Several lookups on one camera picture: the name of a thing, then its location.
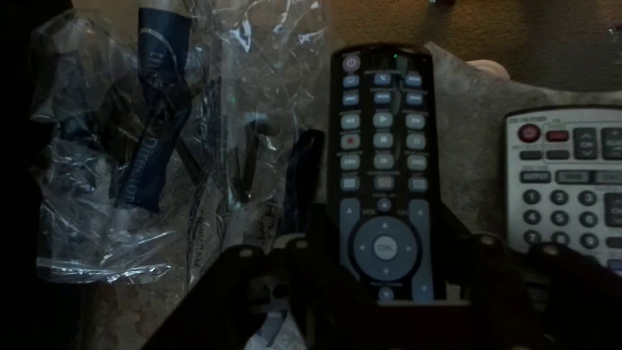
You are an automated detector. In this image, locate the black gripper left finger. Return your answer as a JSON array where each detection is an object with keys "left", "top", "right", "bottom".
[{"left": 143, "top": 204, "right": 378, "bottom": 350}]

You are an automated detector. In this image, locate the clear plastic bag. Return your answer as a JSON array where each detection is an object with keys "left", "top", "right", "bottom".
[{"left": 32, "top": 0, "right": 329, "bottom": 284}]

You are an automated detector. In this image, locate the black remote control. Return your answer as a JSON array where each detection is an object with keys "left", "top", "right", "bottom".
[{"left": 327, "top": 44, "right": 444, "bottom": 303}]

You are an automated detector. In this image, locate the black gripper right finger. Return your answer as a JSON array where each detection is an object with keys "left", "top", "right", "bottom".
[{"left": 436, "top": 206, "right": 622, "bottom": 350}]

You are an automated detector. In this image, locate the silver grey remote control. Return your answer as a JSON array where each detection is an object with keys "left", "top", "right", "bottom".
[{"left": 500, "top": 105, "right": 622, "bottom": 274}]

